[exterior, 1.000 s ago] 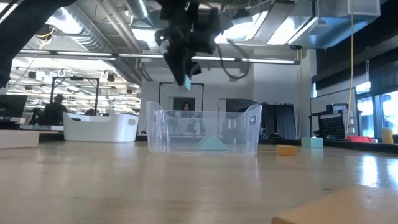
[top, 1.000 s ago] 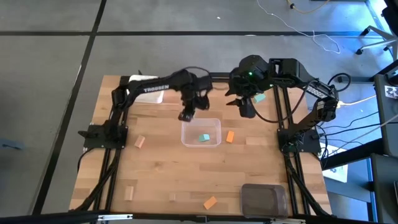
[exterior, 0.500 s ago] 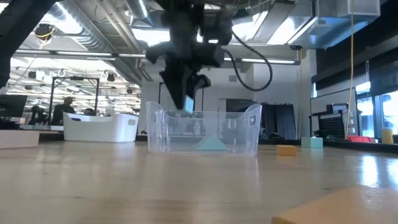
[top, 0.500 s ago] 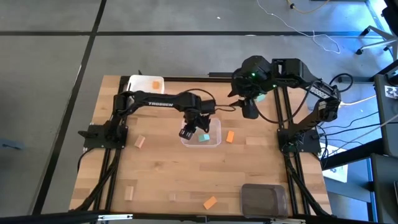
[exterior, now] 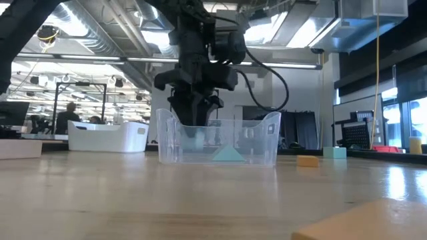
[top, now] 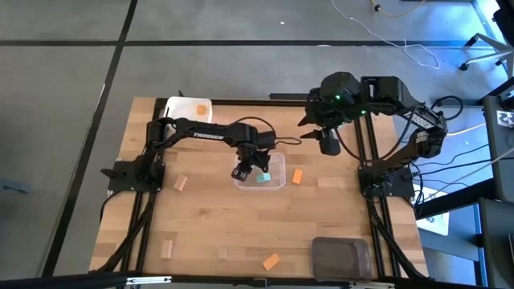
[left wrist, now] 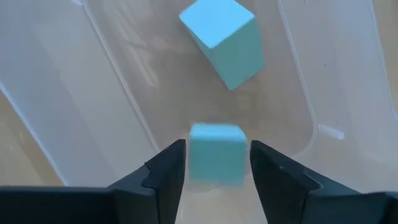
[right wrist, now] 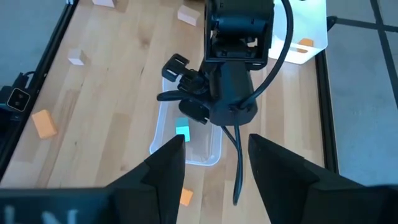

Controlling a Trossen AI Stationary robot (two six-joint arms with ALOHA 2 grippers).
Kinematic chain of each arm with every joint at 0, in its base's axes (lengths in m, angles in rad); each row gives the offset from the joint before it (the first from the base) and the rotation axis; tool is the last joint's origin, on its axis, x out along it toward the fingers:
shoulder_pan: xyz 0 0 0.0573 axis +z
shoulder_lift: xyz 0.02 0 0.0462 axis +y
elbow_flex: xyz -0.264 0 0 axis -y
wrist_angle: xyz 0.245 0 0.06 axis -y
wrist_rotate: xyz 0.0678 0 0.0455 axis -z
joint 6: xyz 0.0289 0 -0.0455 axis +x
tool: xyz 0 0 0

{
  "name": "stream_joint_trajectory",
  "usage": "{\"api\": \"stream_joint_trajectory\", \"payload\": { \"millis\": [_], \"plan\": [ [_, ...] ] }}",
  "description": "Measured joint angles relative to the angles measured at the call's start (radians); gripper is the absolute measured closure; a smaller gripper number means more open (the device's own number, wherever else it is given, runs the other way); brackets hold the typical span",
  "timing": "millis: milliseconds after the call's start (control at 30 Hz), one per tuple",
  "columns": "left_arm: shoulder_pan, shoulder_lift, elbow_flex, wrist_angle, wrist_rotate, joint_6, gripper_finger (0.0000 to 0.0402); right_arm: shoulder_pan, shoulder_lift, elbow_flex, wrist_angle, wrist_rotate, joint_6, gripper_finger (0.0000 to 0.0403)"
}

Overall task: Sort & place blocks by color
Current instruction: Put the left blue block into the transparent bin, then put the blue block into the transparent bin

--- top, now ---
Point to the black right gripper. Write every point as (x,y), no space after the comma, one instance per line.
(325,116)

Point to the black floor bar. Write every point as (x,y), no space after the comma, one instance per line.
(470,102)

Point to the white plastic bin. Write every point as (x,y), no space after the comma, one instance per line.
(184,107)

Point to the small natural wood cube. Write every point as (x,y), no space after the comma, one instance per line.
(222,253)

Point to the black bar bracket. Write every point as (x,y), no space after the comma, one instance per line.
(289,96)

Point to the clear plastic bin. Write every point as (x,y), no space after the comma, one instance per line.
(277,168)

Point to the black metal beam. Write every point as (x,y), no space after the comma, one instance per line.
(454,198)

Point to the small orange cube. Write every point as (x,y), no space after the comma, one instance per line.
(201,109)

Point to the grey cabinet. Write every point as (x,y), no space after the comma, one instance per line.
(498,160)

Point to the black metal table frame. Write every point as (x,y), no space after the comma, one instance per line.
(261,102)

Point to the white paper sheet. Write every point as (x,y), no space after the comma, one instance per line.
(437,225)

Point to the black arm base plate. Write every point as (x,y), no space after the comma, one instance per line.
(397,186)
(120,180)

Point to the grey box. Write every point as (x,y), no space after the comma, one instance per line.
(498,249)

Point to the teal block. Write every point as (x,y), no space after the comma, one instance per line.
(263,178)

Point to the silver metal bracket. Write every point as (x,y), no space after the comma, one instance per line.
(369,285)
(148,280)

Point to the black white marker tag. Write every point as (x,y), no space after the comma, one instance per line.
(506,119)

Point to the grey office chair base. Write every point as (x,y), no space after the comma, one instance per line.
(492,42)

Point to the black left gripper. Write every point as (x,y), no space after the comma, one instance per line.
(253,157)

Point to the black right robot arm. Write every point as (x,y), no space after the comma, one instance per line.
(385,92)

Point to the natural wood block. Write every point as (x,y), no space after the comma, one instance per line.
(166,249)
(180,182)

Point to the long orange block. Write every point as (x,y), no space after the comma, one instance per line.
(271,261)

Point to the dark grey plastic bin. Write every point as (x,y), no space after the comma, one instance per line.
(341,259)

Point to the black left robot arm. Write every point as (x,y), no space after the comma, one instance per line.
(209,134)

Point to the black chair seat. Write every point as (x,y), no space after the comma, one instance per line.
(507,18)

